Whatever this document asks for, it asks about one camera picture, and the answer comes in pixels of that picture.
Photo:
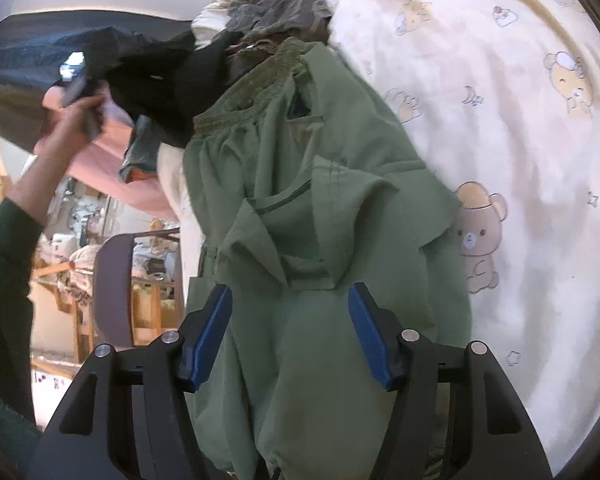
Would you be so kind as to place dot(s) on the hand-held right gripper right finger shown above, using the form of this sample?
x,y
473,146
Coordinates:
x,y
372,340

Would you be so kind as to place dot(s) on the black garment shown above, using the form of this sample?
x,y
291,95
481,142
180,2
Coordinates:
x,y
180,90

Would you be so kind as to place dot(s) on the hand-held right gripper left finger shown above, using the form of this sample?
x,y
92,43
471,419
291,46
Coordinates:
x,y
207,335

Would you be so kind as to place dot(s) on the camouflage garment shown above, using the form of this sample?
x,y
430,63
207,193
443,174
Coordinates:
x,y
280,0

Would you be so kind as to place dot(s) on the brown garment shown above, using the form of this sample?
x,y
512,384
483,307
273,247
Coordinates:
x,y
252,47

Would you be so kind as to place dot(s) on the wooden frame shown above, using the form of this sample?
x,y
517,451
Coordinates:
x,y
150,310

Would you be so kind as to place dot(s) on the pink curtain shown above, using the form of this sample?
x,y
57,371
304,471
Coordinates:
x,y
130,185

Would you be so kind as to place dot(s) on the brown folding chair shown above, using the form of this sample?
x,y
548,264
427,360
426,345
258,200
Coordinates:
x,y
112,285

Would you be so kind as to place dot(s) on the person's left hand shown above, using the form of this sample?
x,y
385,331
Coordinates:
x,y
70,125

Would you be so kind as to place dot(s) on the bear print duvet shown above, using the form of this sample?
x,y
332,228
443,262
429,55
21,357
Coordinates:
x,y
520,135

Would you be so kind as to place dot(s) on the person's left forearm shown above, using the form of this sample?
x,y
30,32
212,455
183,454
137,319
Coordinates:
x,y
15,240

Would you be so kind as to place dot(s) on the teal bedding with orange stripe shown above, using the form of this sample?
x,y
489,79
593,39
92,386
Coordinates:
x,y
137,160

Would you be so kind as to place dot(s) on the olive green pants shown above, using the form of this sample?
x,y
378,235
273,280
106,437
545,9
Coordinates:
x,y
330,235

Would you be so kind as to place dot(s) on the beige fluffy cloth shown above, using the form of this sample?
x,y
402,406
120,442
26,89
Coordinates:
x,y
82,265

